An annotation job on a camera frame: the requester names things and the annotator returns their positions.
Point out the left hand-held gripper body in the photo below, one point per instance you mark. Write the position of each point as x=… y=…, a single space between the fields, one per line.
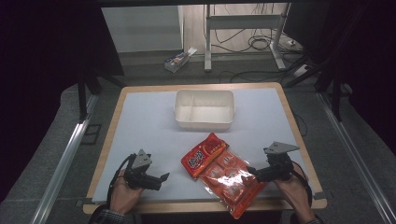
x=141 y=177

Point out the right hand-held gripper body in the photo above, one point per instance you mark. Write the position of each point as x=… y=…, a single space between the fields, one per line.
x=278 y=168

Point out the red snack bag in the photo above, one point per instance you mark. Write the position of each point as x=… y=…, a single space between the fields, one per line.
x=218 y=171

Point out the person's left hand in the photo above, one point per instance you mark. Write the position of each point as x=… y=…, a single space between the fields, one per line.
x=124 y=194

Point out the person's right hand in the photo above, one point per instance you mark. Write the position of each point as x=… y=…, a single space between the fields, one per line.
x=294 y=194

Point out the white table mat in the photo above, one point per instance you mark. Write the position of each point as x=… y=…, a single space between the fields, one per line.
x=149 y=130

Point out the black floor plate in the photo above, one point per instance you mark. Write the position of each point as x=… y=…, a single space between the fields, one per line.
x=91 y=133

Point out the white plastic container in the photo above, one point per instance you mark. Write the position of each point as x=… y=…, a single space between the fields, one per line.
x=204 y=109

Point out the black metal stand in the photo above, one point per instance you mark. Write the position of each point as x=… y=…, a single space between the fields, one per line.
x=334 y=90
x=84 y=93

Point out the white power strip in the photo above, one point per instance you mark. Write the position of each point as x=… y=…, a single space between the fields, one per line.
x=300 y=71

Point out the white metal stand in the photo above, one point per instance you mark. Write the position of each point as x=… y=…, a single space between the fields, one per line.
x=246 y=21

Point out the white panel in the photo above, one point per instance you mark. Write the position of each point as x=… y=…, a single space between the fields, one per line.
x=143 y=28

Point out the aluminium floor rail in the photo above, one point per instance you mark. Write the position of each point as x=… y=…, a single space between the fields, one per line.
x=62 y=168
x=355 y=149

